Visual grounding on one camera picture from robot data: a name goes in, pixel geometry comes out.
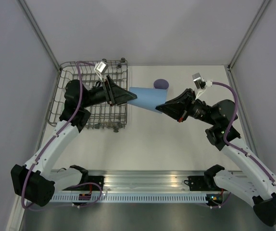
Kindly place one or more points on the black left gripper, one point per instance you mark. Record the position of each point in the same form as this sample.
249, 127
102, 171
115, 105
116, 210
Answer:
115, 95

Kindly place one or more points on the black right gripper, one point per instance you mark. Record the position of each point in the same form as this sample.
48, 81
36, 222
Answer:
177, 108

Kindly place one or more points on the blue plastic cup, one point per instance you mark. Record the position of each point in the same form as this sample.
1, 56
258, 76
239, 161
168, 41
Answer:
148, 98

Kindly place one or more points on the lavender plastic cup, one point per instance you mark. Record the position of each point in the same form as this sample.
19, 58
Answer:
161, 84

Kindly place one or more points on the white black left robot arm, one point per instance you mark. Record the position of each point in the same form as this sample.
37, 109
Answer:
34, 181

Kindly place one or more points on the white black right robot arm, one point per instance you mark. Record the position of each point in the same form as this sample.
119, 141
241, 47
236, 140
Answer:
259, 191

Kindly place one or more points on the grey wire dish rack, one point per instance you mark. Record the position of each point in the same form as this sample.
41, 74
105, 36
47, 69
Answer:
102, 115

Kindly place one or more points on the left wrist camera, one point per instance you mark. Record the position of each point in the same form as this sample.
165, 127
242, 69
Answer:
100, 69

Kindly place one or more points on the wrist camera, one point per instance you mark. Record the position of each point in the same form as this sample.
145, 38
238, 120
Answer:
201, 84
100, 69

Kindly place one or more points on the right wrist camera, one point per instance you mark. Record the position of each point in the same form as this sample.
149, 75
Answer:
201, 84

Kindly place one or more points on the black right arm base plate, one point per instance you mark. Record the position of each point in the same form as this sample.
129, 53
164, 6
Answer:
197, 183

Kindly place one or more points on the aluminium mounting rail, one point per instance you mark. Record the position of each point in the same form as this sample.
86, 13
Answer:
143, 181

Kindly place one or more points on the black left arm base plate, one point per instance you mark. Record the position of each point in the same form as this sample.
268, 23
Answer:
99, 180

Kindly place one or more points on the white slotted cable duct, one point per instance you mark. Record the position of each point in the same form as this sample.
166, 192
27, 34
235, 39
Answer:
131, 198

